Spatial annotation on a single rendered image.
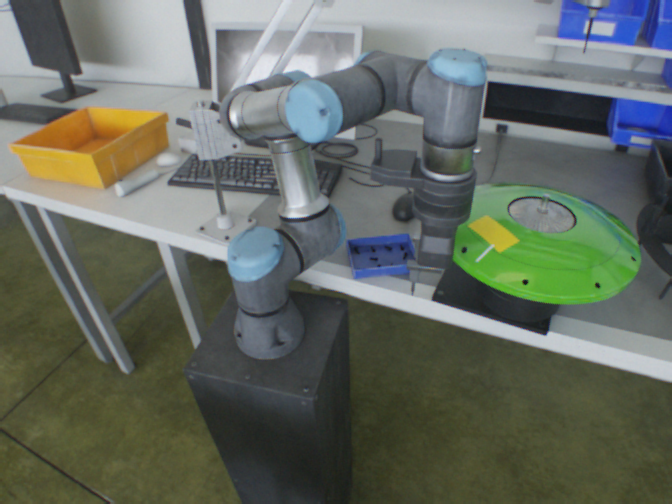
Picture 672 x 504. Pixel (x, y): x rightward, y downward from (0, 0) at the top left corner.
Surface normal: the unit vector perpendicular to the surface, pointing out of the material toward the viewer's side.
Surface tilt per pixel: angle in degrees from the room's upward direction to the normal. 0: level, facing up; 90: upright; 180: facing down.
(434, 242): 70
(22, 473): 0
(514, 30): 90
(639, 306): 0
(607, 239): 17
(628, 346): 0
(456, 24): 90
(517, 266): 23
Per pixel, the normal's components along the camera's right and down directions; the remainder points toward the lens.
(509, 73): -0.40, 0.57
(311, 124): -0.63, 0.48
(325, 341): -0.04, -0.79
